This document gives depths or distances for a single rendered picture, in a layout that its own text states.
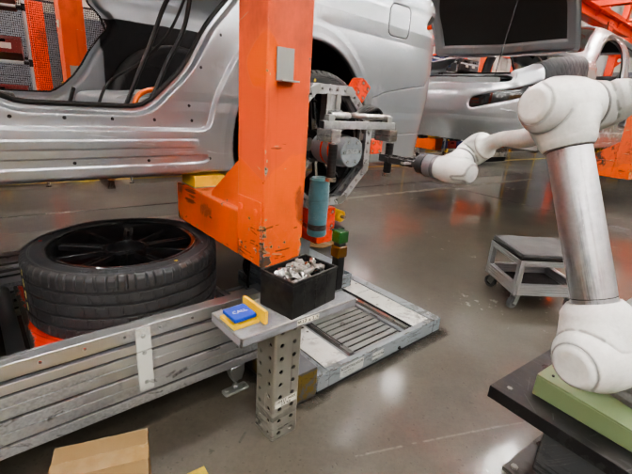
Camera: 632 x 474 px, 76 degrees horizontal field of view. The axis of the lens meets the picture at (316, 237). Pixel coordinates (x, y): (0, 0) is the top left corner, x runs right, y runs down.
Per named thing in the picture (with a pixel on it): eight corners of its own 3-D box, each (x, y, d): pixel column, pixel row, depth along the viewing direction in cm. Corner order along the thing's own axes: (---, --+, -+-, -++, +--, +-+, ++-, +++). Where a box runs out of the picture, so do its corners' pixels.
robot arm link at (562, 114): (671, 388, 94) (614, 415, 85) (597, 373, 108) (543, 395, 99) (614, 65, 98) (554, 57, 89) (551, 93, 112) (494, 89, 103)
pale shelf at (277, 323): (322, 287, 145) (323, 278, 144) (355, 306, 133) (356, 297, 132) (211, 321, 119) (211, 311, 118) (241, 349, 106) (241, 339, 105)
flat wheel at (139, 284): (150, 254, 203) (147, 208, 195) (250, 292, 170) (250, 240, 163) (-7, 302, 150) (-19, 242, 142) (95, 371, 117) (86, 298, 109)
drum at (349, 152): (330, 161, 196) (332, 131, 191) (362, 167, 180) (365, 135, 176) (308, 162, 187) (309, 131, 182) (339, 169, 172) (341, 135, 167)
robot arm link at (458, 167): (432, 185, 163) (450, 168, 169) (467, 193, 152) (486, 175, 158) (429, 162, 157) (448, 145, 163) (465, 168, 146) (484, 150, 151)
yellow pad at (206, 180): (211, 180, 183) (211, 168, 181) (225, 185, 173) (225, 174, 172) (181, 182, 174) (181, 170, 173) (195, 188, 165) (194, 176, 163)
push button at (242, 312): (244, 309, 119) (244, 303, 118) (257, 320, 114) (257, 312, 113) (222, 316, 114) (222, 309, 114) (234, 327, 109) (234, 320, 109)
